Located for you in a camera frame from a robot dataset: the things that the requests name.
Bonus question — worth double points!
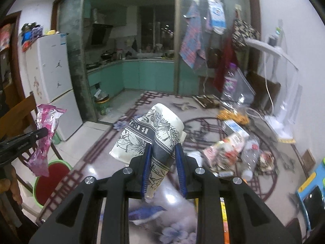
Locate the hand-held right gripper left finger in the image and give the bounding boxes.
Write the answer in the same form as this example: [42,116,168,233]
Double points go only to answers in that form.
[28,144,153,244]

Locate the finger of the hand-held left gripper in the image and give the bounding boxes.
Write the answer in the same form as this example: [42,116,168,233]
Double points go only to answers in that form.
[0,128,49,164]

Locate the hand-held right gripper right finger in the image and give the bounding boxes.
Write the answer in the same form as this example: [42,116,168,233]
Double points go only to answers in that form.
[175,143,297,244]

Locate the pink snack wrapper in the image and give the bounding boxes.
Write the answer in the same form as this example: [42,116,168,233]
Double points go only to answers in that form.
[27,104,67,177]

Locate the floral print paper cup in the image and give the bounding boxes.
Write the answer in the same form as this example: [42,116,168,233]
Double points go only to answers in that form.
[109,103,188,206]

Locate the green basin with red liner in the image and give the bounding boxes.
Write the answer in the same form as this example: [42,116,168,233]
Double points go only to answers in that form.
[33,160,73,209]

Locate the plastic wrapper pile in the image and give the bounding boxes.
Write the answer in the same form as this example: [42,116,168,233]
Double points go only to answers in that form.
[258,150,276,172]

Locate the green kitchen trash can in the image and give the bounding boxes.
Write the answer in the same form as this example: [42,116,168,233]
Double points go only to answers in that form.
[94,90,110,116]

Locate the person's left hand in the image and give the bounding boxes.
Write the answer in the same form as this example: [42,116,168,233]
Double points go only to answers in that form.
[0,179,23,206]

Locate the carved wooden chair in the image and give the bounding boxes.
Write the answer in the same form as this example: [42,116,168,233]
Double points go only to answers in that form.
[0,94,38,143]

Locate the pink snack packet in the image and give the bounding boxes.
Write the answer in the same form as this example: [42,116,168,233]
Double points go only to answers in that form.
[203,133,247,171]

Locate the small white carton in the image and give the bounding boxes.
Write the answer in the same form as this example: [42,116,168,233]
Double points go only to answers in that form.
[222,119,250,138]

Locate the white refrigerator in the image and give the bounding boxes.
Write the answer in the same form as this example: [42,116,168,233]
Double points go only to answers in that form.
[25,34,84,141]

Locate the crushed clear plastic bottle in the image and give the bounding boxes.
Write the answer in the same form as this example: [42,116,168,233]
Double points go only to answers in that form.
[240,135,261,181]

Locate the dark flat box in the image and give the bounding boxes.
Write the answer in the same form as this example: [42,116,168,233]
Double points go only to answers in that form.
[193,95,221,108]

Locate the clear bag of orange snacks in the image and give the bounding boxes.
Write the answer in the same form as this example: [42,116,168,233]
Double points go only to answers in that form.
[217,74,256,125]

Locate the teal kitchen cabinets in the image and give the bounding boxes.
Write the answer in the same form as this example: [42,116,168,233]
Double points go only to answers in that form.
[86,58,176,99]

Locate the purple label plastic bottle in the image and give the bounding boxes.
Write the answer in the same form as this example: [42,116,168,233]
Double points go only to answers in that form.
[221,62,240,102]

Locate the pile of colourful packets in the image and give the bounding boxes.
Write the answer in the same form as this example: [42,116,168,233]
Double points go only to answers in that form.
[20,23,43,52]

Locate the red cloth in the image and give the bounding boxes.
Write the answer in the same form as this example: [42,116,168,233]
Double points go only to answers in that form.
[213,34,239,93]

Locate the white desk lamp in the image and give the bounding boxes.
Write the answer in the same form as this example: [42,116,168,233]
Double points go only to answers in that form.
[245,38,302,140]

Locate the small wooden block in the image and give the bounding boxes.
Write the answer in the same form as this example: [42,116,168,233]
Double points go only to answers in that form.
[301,149,316,176]

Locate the plaid towel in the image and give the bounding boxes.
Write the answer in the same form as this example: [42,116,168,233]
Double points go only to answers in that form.
[179,2,207,70]

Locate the black range hood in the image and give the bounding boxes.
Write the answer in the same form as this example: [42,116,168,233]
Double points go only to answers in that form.
[90,23,113,47]

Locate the patterned fabric bag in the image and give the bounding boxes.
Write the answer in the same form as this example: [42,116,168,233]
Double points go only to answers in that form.
[232,18,259,50]

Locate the white blue printed bag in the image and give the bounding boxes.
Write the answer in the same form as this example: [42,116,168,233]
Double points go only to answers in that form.
[204,0,227,35]

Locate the white cable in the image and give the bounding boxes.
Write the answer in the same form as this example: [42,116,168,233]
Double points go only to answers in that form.
[264,53,276,115]

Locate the wall charger device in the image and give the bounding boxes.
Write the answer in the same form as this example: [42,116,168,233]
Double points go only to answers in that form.
[266,27,282,47]

